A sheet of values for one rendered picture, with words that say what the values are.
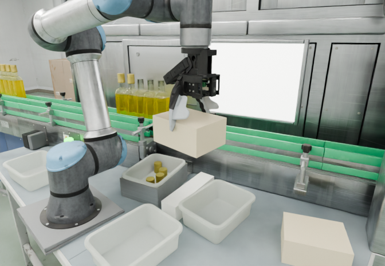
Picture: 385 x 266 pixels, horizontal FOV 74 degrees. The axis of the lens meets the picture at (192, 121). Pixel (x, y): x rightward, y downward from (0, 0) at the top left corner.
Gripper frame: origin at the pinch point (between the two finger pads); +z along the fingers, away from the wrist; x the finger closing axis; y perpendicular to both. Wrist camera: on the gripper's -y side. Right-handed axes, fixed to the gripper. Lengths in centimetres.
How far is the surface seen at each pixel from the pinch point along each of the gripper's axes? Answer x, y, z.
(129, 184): -2.7, -27.2, 29.1
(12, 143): -14, -142, 44
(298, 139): 47, 14, 15
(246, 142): 34.7, -1.9, 16.6
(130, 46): 33, -72, -17
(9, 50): 119, -689, 12
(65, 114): 1, -88, 16
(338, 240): 17.3, 37.0, 27.3
